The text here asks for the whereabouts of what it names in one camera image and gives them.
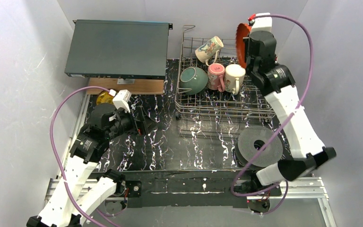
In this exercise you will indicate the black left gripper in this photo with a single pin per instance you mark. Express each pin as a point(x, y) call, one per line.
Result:
point(139, 122)

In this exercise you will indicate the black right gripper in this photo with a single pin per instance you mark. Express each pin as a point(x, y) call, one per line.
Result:
point(248, 49)

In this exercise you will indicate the red plate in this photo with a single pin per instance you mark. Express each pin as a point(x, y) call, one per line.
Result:
point(242, 32)

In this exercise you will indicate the green interior mug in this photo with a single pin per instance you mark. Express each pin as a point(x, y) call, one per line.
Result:
point(234, 77)

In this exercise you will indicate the cream seahorse mug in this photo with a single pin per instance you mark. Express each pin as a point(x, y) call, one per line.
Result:
point(210, 48)

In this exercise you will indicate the pink interior mug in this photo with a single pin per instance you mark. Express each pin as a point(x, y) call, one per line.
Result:
point(216, 72)

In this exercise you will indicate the white floral bowl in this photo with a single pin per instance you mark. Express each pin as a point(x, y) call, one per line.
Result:
point(192, 80)

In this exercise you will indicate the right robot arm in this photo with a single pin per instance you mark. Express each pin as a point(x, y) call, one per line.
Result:
point(277, 85)

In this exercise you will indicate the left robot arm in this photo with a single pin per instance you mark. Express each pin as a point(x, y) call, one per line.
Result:
point(66, 207)

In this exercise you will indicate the wooden board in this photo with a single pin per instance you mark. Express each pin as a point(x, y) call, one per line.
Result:
point(135, 86)

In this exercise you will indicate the yellow patterned plate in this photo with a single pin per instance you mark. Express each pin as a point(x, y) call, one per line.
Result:
point(106, 97)

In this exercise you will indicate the grey perforated filament spool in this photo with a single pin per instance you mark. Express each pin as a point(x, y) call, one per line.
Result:
point(249, 143)

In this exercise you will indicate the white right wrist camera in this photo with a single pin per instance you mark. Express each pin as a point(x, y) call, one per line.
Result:
point(261, 23)

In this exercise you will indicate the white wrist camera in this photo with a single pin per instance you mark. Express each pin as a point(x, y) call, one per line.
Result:
point(121, 99)
point(261, 23)

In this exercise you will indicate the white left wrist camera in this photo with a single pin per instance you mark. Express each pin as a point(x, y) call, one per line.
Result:
point(121, 99)

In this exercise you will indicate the metal wire dish rack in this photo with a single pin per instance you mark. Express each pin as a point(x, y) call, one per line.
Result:
point(249, 103)

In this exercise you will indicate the dark grey rack-mount box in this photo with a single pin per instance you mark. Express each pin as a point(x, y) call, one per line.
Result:
point(118, 49)

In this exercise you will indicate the aluminium frame rail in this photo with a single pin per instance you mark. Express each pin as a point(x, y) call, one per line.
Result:
point(212, 188)

